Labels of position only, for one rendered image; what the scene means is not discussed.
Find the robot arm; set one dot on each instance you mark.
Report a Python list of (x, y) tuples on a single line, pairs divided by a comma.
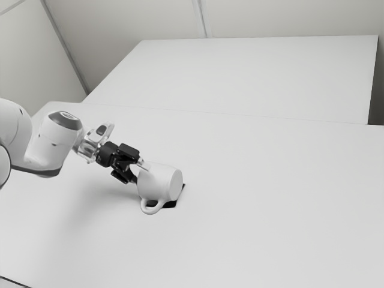
[(55, 141)]

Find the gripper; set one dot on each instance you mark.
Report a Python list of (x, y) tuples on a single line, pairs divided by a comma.
[(106, 155)]

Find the white mug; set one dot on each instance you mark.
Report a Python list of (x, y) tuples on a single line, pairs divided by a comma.
[(159, 183)]

